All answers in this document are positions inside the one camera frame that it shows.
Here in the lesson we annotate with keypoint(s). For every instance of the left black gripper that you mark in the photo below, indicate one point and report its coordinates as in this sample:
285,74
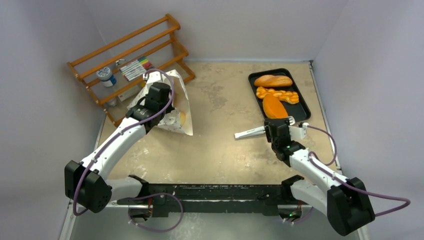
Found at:
169,108

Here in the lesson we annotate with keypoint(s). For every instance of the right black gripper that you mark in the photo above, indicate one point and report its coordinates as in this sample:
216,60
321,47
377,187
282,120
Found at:
276,124

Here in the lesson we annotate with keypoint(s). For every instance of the round fake bread roll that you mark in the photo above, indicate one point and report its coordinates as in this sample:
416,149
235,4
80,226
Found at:
273,108

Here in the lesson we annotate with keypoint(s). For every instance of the black plastic tray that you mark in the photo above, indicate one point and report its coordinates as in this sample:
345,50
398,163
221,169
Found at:
300,111

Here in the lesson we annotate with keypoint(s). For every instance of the patterned white paper bag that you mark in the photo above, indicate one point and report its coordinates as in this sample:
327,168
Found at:
180,102

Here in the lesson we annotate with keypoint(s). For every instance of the braided fake bread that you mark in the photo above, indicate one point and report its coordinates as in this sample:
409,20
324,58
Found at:
290,97

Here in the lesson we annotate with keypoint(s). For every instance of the long fake bread loaf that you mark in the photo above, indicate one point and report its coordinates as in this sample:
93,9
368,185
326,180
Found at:
272,81

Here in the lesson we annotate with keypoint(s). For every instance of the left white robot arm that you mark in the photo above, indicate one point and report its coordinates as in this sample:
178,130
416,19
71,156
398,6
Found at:
86,181

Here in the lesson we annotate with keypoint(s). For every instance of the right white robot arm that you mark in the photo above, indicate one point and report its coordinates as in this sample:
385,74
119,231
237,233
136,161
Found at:
342,200

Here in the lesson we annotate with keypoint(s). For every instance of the seeded fake bread bun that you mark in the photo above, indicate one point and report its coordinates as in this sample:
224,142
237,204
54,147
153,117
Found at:
182,118

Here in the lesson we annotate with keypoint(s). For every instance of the small white box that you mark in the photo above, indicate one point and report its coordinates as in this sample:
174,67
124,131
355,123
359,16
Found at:
125,95

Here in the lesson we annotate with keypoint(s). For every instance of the pack of coloured markers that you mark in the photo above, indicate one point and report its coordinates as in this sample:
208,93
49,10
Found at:
136,68

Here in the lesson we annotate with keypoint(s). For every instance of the blue lid jar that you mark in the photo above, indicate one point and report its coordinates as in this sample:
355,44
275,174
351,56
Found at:
106,76

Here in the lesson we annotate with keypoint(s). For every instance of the orange wooden rack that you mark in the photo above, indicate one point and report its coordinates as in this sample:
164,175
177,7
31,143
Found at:
145,48

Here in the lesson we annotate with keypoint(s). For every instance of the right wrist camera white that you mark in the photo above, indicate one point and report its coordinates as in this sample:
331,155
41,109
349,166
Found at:
298,132

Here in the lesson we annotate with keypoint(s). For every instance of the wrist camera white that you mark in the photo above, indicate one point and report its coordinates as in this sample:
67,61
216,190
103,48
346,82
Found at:
152,77
298,132

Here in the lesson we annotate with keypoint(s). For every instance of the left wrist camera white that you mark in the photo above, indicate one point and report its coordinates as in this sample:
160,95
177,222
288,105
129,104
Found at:
152,77

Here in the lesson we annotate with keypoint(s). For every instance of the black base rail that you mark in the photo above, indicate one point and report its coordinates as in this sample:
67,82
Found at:
173,205

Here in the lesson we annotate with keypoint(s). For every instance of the aluminium frame rail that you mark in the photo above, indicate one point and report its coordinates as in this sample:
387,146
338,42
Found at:
96,196

